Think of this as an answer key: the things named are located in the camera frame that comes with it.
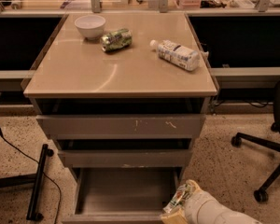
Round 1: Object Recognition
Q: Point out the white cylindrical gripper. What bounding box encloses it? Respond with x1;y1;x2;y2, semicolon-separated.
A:
161;179;228;224

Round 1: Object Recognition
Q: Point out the green 7up can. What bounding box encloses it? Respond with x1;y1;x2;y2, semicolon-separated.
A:
163;184;195;214

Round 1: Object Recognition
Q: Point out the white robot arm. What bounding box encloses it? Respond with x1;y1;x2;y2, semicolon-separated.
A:
161;179;262;224

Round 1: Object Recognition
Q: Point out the bottom grey drawer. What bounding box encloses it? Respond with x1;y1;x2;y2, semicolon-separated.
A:
62;167;180;224

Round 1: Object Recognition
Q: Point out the grey drawer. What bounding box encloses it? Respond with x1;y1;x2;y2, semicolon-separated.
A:
62;167;180;224
37;98;205;140
59;138;191;168

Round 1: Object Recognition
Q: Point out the middle grey drawer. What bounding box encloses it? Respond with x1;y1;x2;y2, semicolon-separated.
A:
59;138;191;168

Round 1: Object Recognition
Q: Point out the grey drawer cabinet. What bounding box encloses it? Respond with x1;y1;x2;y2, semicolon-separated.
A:
22;12;218;224

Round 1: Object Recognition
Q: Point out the top grey drawer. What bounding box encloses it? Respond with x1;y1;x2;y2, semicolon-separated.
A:
37;98;205;140

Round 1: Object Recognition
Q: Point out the crushed green soda can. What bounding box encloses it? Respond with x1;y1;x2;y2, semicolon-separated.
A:
101;28;133;52

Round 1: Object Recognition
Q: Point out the black office chair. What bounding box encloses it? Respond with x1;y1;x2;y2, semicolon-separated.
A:
231;81;280;203

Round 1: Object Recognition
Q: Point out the clear plastic water bottle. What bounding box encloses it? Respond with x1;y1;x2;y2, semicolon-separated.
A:
149;40;200;72

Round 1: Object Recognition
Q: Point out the black floor stand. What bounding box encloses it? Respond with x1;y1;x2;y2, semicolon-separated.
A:
0;144;54;221

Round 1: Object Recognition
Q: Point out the white ceramic bowl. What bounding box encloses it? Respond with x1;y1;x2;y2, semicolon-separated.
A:
75;15;105;40

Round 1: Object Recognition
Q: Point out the black cable on floor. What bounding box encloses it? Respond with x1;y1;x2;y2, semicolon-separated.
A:
0;116;63;224

